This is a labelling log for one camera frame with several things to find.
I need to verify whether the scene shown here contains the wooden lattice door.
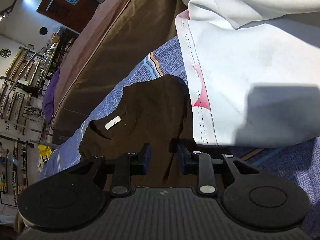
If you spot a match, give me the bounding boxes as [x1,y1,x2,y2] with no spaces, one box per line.
[36,0,87,34]

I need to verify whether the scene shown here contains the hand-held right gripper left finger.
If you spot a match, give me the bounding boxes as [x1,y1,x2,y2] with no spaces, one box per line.
[67,142,152,197]

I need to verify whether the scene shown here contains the brown mattress cover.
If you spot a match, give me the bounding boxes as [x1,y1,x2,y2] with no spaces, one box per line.
[49,0,188,131]

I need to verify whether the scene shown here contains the wall rack of flutes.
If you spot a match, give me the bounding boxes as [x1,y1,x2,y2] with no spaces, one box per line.
[0,44,52,205]

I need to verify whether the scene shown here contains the dark wooden table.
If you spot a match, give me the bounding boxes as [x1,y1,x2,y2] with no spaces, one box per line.
[41,27,78,87]

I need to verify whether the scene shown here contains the blue plaid bedsheet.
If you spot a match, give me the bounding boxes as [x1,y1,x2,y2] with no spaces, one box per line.
[39,35,320,232]

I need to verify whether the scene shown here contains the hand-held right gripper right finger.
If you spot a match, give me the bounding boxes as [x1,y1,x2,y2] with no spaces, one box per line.
[176,143,261,196]

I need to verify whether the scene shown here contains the white quilt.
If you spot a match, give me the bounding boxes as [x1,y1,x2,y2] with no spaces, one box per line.
[175,0,320,148]

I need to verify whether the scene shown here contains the yellow plastic object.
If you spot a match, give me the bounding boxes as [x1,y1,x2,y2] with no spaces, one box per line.
[37,144,53,166]

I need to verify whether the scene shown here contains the purple cloth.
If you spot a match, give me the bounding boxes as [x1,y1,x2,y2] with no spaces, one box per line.
[42,67,62,125]

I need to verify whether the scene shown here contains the brown t-shirt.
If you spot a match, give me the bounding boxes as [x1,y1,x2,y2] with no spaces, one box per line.
[78,74,225,188]

